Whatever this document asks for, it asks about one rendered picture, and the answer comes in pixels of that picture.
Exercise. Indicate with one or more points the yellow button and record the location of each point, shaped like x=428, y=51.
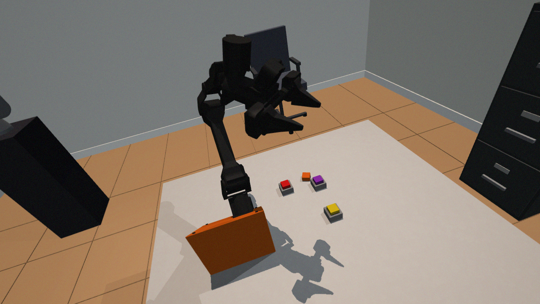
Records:
x=333, y=212

